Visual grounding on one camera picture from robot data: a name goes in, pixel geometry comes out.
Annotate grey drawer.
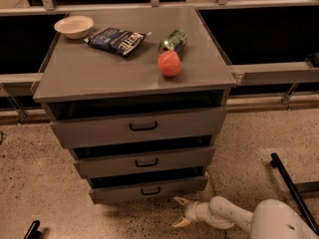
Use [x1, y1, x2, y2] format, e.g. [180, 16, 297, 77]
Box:
[51, 97, 226, 148]
[89, 166, 208, 204]
[73, 137, 214, 178]

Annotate grey drawer cabinet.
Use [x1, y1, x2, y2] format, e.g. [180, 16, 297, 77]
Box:
[32, 5, 237, 184]

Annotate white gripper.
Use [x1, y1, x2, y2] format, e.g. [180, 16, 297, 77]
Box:
[171, 196, 211, 228]

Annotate white bowl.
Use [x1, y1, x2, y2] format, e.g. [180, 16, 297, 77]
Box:
[54, 16, 94, 40]

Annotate grey top drawer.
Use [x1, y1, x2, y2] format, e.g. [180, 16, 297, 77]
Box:
[51, 97, 226, 148]

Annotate red apple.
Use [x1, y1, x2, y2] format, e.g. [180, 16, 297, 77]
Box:
[158, 51, 181, 77]

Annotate green soda can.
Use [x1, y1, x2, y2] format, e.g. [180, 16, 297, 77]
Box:
[159, 29, 187, 54]

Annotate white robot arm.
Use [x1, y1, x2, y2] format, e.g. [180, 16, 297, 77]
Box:
[171, 196, 318, 239]

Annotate black metal base leg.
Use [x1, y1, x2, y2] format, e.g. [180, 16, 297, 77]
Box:
[270, 152, 319, 235]

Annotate black object bottom left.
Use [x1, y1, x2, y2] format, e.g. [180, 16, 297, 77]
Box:
[23, 220, 41, 239]

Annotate grey bottom drawer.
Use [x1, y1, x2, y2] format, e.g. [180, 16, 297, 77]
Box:
[89, 166, 208, 204]

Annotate blue chip bag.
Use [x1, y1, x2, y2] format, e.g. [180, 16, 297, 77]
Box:
[84, 27, 151, 57]

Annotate grey middle drawer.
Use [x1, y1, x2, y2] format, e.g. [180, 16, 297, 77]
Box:
[73, 137, 214, 178]

